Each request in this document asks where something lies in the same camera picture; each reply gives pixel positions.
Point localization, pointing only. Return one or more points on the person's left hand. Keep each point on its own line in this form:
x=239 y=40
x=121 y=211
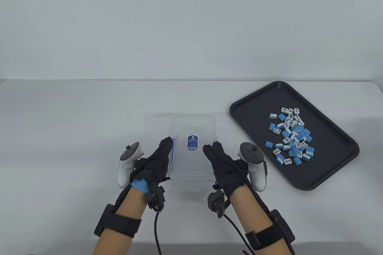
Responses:
x=149 y=166

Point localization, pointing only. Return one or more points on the person's right hand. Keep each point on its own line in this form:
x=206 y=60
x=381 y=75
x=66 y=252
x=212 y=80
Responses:
x=229 y=169

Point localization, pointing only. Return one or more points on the person's right fingers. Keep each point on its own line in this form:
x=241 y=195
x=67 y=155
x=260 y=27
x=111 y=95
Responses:
x=213 y=151

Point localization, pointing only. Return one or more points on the person's left fingers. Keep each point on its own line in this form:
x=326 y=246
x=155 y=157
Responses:
x=166 y=148

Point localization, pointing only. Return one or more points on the clear plastic container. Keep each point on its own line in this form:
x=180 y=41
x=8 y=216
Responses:
x=191 y=162

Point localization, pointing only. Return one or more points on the person's left forearm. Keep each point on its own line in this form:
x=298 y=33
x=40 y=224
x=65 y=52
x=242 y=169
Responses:
x=127 y=210

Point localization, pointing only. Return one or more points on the person's right forearm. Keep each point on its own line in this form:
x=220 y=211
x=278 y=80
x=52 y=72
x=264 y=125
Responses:
x=254 y=216

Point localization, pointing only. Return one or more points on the white controller with grey top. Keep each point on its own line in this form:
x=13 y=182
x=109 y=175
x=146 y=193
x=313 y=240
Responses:
x=255 y=168

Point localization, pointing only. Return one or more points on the black plastic tray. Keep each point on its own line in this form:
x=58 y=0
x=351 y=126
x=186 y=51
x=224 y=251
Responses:
x=254 y=111

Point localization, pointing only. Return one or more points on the pile of blue-white mahjong tiles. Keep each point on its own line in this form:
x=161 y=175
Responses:
x=291 y=137

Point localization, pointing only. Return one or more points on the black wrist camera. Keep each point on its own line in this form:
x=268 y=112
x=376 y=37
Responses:
x=157 y=198
x=217 y=202

